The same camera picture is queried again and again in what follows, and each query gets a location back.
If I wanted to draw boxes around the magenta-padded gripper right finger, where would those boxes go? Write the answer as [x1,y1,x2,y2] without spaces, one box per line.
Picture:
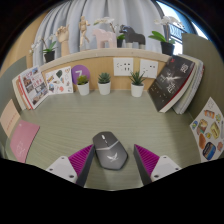
[133,144,183,186]

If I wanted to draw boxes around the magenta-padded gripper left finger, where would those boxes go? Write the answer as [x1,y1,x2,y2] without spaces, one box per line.
[45,144,97,188]

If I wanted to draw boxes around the dark grey computer mouse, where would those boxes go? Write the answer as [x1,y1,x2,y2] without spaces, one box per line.
[92,131,129,171]

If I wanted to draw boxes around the food picture sticker card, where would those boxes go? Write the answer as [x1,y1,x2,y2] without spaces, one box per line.
[189,96,224,163]

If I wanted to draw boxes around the pale orange card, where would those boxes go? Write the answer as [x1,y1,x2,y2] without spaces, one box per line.
[0,98,22,138]

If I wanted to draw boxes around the small succulent in white pot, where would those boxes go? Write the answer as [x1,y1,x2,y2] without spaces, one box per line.
[76,75,91,97]
[97,72,112,96]
[129,70,146,98]

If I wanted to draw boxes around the black book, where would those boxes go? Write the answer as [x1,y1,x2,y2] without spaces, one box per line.
[147,55,197,113]

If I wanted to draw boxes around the red-edged picture magazine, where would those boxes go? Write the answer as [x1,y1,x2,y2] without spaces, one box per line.
[16,65,50,110]

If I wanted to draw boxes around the white sticker sheet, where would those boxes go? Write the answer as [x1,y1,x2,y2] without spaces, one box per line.
[44,65,74,96]

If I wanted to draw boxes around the white leaning book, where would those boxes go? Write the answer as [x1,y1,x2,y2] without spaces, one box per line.
[11,73,28,111]

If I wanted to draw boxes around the round purple sign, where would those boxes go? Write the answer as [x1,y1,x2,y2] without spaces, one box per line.
[70,64,91,85]

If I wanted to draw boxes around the olive desk partition panel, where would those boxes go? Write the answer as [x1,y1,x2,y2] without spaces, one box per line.
[0,55,28,104]
[181,33,224,121]

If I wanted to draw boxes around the light wooden desk shelf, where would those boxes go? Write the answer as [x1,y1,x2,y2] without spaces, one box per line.
[39,48,171,94]

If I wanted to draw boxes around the white orchid in black pot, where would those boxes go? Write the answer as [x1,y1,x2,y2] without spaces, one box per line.
[29,34,58,64]
[93,16,127,49]
[148,15,185,57]

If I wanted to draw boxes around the wooden hand model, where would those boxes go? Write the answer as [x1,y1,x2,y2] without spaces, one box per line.
[54,23,71,57]

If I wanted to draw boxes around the black wooden horse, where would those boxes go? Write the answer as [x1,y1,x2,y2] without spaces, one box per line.
[119,24,147,50]

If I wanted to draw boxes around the pink wooden horse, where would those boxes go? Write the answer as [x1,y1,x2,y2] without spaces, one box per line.
[92,27,118,50]

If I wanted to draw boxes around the wooden artist mannequin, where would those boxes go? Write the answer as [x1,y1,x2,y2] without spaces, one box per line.
[78,15,91,52]

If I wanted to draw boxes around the grey curtain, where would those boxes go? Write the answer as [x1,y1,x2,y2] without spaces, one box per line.
[32,0,166,68]

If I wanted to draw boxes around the white wall socket plate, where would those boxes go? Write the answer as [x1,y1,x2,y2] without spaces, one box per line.
[139,58,160,80]
[113,57,135,78]

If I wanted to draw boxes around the window with dark frame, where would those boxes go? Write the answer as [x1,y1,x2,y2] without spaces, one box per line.
[156,1,208,56]

